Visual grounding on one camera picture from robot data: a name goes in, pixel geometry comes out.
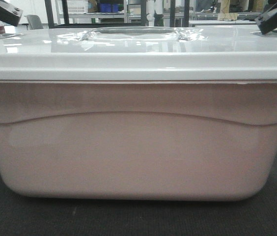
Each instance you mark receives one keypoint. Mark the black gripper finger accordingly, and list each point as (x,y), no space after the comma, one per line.
(267,21)
(9,13)

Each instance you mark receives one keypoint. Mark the white bin lid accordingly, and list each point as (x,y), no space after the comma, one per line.
(199,55)

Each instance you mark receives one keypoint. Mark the pinkish white storage bin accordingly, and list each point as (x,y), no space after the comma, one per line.
(204,142)

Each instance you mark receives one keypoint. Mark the blue bins on far shelf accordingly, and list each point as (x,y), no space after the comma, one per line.
(108,7)

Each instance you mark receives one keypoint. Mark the grey office chair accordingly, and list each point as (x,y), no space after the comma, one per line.
(34,22)

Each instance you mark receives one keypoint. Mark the black metal frame rack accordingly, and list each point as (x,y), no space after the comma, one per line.
(85,13)

